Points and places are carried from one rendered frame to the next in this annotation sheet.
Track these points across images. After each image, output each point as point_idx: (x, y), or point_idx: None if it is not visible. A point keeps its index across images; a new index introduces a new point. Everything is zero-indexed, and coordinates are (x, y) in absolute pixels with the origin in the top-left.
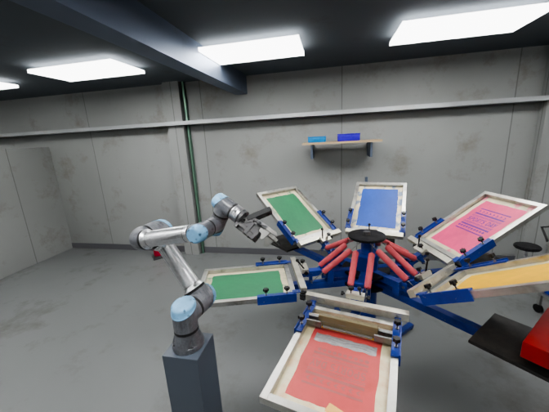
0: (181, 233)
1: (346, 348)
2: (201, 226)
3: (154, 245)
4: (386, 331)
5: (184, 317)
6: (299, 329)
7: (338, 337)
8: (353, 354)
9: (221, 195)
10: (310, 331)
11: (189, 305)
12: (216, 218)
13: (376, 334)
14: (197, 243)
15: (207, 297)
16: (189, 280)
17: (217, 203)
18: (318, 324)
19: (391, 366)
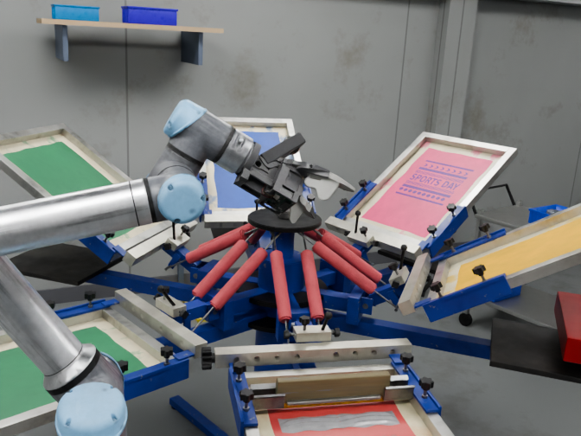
0: (135, 201)
1: (348, 427)
2: (194, 179)
3: (20, 249)
4: (399, 377)
5: (114, 433)
6: (251, 420)
7: (321, 414)
8: (366, 432)
9: (196, 105)
10: (264, 421)
11: (118, 400)
12: (188, 163)
13: (389, 387)
14: (191, 221)
15: (119, 380)
16: (68, 347)
17: (194, 125)
18: (277, 401)
19: (438, 427)
